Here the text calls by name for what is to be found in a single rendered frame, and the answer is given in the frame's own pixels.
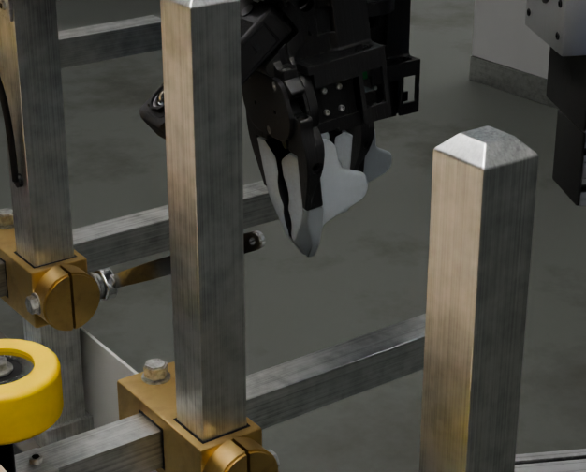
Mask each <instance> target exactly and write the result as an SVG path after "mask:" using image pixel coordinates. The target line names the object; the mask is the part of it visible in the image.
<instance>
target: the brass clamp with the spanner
mask: <svg viewBox="0 0 586 472"><path fill-rule="evenodd" d="M0 259H1V260H2V261H3V262H4V263H5V271H6V281H7V295H6V296H3V297H0V298H1V299H2V300H3V301H5V302H6V303H7V304H8V305H9V306H11V307H12V308H13V309H14V310H15V311H16V312H17V313H19V314H20V315H21V316H22V317H23V318H25V319H26V320H27V321H28V322H29V323H30V324H31V325H33V326H34V327H35V328H40V327H43V326H46V325H51V326H52V327H54V329H56V330H59V331H72V329H73V328H74V329H77V328H79V327H81V326H82V325H84V324H85V323H86V322H88V321H89V320H90V319H91V317H92V316H93V315H94V313H95V311H96V309H97V307H98V304H99V299H100V292H99V287H98V284H97V282H96V281H95V279H94V278H93V277H92V276H90V275H89V274H88V272H87V259H86V257H84V256H83V255H82V254H80V253H79V252H77V251H76V250H75V249H74V257H72V258H65V259H62V260H58V261H54V262H52V263H48V264H44V265H41V266H37V267H34V266H33V265H32V264H31V263H29V262H28V261H27V260H26V259H24V258H23V257H22V256H20V255H19V254H18V253H17V251H16V241H15V230H14V228H13V229H0Z"/></svg>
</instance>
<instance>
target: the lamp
mask: <svg viewBox="0 0 586 472"><path fill-rule="evenodd" d="M0 17H1V18H3V19H5V20H7V21H9V22H13V12H12V2H11V0H0ZM0 103H1V107H2V112H3V116H4V121H5V127H6V132H7V144H8V150H9V158H10V166H11V175H12V182H13V183H14V184H15V185H16V187H23V178H22V176H21V174H20V173H18V164H17V156H16V148H15V141H14V135H13V129H12V123H11V117H10V113H9V108H8V103H7V97H6V93H5V89H4V85H3V83H2V81H1V78H0Z"/></svg>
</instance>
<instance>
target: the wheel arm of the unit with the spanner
mask: <svg viewBox="0 0 586 472"><path fill-rule="evenodd" d="M242 189H243V229H248V228H251V227H254V226H257V225H261V224H265V223H268V222H271V221H274V220H278V219H279V217H278V215H277V213H276V212H275V209H274V207H273V204H272V202H271V198H270V195H269V192H268V189H267V186H265V185H264V182H263V180H262V181H258V182H254V183H250V184H245V185H243V186H242ZM72 233H73V246H74V249H75V250H76V251H77V252H79V253H80V254H82V255H83V256H84V257H86V259H87V272H88V273H89V272H93V271H96V270H98V269H102V268H107V267H110V266H113V265H117V264H120V263H124V262H128V261H130V260H134V259H137V258H143V257H147V256H150V255H153V254H157V253H160V252H164V251H168V250H170V242H169V219H168V205H165V206H161V207H157V208H153V209H150V210H146V211H142V212H138V213H135V214H129V215H125V216H121V217H117V218H113V219H111V220H107V221H103V222H99V223H95V224H92V225H88V226H84V227H81V228H77V229H72ZM6 295H7V281H6V271H5V263H4V262H3V261H2V260H1V259H0V297H3V296H6Z"/></svg>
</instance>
